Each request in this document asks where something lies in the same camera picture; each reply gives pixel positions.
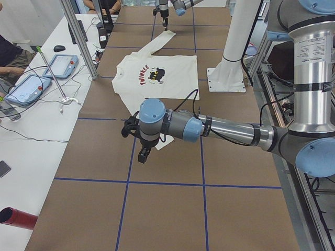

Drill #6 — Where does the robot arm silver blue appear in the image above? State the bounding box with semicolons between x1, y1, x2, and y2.
153;0;203;31
136;1;334;178

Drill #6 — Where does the black smartphone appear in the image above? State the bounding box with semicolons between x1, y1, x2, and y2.
0;161;11;178

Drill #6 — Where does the white camera mast with base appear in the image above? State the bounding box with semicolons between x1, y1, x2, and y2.
207;0;263;93

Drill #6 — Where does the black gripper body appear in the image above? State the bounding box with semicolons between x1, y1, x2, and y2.
160;9;168;19
140;139;159;150

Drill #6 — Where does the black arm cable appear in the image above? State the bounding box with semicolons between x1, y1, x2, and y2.
157;88;262;146

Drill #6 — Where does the blue teach pendant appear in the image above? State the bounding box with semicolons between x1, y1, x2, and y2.
48;54;79;79
5;74;51;106

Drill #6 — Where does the person in black shirt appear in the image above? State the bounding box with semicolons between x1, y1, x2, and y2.
0;33;34;87

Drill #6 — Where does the clear plastic bottle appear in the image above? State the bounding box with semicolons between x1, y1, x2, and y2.
1;100;21;121

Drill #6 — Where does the dark brown bottle with label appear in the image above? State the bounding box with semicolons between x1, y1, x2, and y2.
98;28;108;49

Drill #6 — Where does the near blue teach pendant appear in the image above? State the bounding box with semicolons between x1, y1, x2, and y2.
5;74;51;106

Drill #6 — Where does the aluminium side frame rail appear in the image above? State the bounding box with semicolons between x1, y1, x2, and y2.
249;35;334;250

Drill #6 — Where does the black keyboard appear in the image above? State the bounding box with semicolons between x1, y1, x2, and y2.
68;19;88;45

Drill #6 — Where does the white long-sleeve printed shirt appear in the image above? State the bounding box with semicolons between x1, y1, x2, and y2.
112;30;203;149

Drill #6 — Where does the black computer mouse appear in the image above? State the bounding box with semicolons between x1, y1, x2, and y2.
53;45;66;52

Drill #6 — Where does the aluminium frame post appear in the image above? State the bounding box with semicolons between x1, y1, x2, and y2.
59;0;98;80

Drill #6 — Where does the black pendant cable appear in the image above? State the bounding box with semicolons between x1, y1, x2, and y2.
0;62;91;144

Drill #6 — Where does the grey grabber stick green tip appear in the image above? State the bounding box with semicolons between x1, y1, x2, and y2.
36;46;67;100

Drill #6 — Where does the red cylinder tube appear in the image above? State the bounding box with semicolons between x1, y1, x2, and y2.
1;207;38;230

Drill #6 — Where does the far blue teach pendant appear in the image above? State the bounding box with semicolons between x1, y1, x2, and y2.
48;54;79;79

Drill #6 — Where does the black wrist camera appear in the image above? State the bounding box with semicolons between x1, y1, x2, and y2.
121;116;140;138

